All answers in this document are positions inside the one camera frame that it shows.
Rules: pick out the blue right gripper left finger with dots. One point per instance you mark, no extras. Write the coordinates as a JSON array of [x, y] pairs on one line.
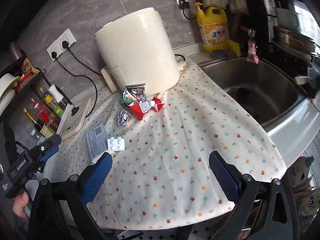
[[93, 177]]

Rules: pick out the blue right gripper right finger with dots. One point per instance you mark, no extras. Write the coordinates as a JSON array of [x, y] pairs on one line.
[[227, 176]]

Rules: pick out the red paper carton trash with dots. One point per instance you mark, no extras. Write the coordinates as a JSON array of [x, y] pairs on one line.
[[139, 109]]

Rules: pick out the silver snack bag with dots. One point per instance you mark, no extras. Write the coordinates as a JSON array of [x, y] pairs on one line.
[[133, 93]]

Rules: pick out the person's left hand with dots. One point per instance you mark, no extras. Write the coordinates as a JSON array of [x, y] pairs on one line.
[[20, 202]]

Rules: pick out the white medicine box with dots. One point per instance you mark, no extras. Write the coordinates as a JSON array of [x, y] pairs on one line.
[[97, 142]]

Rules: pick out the white pill blister pack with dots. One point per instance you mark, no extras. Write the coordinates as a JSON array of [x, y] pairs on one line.
[[116, 144]]

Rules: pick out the red-cap sauce bottle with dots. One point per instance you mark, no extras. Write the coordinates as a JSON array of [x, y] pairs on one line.
[[46, 115]]

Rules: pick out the floral white tablecloth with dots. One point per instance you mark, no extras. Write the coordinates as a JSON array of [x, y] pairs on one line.
[[162, 179]]

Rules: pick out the crumpled silver foil wrapper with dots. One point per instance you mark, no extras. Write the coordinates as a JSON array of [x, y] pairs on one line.
[[123, 118]]

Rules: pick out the white detergent jug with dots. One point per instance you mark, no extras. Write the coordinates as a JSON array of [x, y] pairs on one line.
[[298, 172]]

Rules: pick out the black spice rack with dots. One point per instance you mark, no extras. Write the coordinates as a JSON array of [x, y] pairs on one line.
[[14, 116]]

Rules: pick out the white-cap green-label bottle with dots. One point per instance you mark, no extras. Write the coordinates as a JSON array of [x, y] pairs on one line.
[[54, 99]]

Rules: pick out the green detergent refill pouch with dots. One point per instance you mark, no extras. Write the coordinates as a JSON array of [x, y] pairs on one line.
[[307, 199]]

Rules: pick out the stainless steel sink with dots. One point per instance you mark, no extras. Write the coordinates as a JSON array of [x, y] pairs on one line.
[[267, 93]]

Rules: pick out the white bowl on rack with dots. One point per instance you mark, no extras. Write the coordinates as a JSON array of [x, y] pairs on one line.
[[8, 85]]

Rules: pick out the small red folded carton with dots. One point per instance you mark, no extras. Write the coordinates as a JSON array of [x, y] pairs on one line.
[[158, 104]]

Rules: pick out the pink small figurine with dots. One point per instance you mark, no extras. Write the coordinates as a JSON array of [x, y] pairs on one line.
[[252, 48]]

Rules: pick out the cream air fryer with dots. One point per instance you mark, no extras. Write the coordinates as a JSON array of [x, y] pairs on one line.
[[137, 50]]

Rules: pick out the yellow dish soap bottle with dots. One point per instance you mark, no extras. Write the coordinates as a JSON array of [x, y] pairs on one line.
[[214, 31]]

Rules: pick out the black dish rack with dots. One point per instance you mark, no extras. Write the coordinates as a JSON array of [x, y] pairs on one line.
[[293, 35]]

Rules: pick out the white wall power socket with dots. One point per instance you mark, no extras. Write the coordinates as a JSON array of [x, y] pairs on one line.
[[57, 47]]

